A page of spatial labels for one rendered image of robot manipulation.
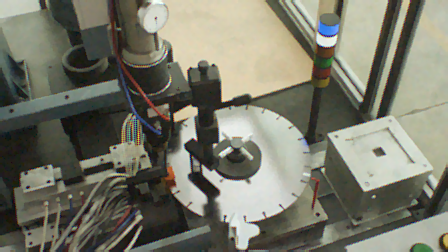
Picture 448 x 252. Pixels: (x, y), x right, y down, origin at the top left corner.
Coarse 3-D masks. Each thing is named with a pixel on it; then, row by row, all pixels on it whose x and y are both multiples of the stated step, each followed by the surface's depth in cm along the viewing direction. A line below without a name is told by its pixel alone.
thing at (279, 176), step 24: (192, 120) 127; (240, 120) 127; (264, 120) 126; (168, 144) 122; (264, 144) 122; (288, 144) 121; (192, 168) 117; (264, 168) 117; (288, 168) 117; (192, 192) 113; (216, 192) 113; (240, 192) 113; (264, 192) 113; (288, 192) 113; (216, 216) 109; (240, 216) 109
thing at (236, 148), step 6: (222, 132) 118; (228, 138) 117; (234, 138) 116; (246, 138) 116; (234, 144) 115; (240, 144) 115; (228, 150) 114; (234, 150) 115; (240, 150) 114; (222, 156) 114; (246, 156) 113; (252, 156) 113
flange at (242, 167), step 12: (216, 144) 121; (228, 144) 120; (252, 144) 120; (216, 156) 118; (228, 156) 116; (240, 156) 116; (216, 168) 116; (228, 168) 116; (240, 168) 116; (252, 168) 116
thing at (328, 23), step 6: (324, 18) 118; (330, 18) 118; (336, 18) 118; (324, 24) 117; (330, 24) 117; (336, 24) 117; (318, 30) 120; (324, 30) 118; (330, 30) 118; (336, 30) 118
